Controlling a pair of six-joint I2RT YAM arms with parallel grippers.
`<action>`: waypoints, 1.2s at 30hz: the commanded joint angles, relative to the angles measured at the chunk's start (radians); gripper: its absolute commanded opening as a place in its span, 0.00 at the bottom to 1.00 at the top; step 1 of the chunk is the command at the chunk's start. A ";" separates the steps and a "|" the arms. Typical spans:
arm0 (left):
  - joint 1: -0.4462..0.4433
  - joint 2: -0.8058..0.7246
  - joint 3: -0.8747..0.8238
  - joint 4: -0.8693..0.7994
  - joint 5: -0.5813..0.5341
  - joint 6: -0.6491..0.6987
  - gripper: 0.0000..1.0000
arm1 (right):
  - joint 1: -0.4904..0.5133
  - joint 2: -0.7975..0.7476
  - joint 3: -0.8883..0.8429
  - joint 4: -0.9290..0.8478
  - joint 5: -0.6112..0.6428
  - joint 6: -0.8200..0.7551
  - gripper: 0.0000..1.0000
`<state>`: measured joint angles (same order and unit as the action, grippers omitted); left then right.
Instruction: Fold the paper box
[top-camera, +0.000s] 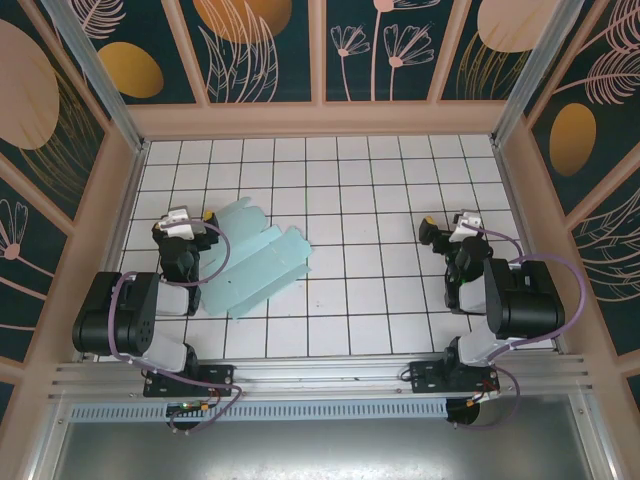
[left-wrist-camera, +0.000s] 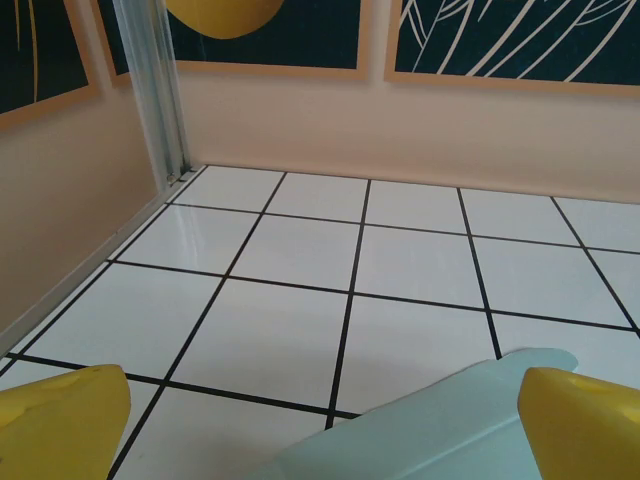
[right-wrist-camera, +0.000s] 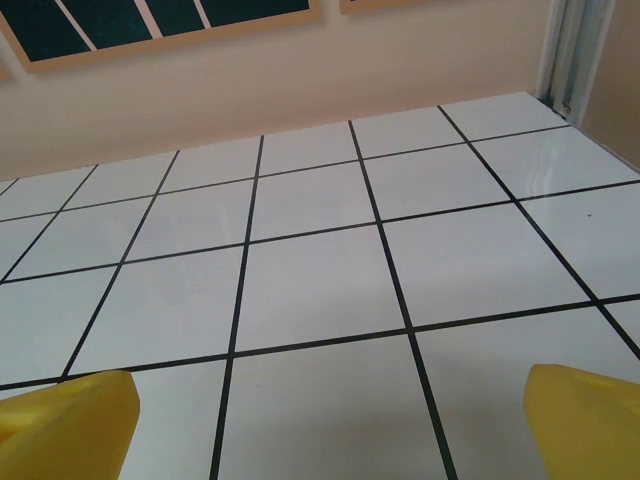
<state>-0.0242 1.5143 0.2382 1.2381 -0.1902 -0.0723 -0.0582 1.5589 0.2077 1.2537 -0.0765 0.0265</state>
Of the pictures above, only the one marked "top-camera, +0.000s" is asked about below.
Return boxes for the light blue paper box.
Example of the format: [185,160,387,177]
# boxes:
[198,197,312,321]

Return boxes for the small green circuit board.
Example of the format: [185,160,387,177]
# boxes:
[167,399,214,416]

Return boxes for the grey metal sheet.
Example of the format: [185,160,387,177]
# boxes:
[27,393,619,480]

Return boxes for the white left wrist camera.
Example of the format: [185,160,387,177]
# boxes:
[158,207,207,240]

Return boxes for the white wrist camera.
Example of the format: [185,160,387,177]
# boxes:
[451,209,484,241]
[158,207,207,240]

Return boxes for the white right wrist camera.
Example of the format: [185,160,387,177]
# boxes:
[451,209,484,241]

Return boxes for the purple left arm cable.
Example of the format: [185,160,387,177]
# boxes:
[108,221,244,436]

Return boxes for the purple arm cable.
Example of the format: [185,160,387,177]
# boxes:
[467,224,589,432]
[108,221,244,436]

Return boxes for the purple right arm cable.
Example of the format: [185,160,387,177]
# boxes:
[467,224,589,432]

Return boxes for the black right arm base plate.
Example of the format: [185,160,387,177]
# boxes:
[408,360,502,397]

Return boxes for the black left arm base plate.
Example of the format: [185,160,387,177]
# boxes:
[143,364,237,399]

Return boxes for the aluminium corner post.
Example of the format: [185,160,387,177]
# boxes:
[489,0,584,149]
[38,0,152,154]

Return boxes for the aluminium mounting rail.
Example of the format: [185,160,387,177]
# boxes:
[48,353,592,402]

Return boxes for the grey slotted cable duct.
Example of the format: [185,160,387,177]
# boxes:
[69,401,449,422]

